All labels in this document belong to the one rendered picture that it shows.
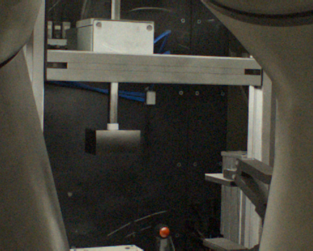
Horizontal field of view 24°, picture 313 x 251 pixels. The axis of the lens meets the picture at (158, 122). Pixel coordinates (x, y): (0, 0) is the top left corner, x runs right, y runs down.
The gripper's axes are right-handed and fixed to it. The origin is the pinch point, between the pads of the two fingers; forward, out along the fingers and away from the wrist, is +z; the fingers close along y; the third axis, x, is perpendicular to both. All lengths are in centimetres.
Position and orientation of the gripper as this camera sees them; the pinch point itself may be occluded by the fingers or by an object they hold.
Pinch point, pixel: (223, 212)
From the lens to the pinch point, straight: 97.2
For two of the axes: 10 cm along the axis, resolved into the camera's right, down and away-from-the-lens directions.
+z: -4.0, -0.6, 9.1
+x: -9.2, 0.0, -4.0
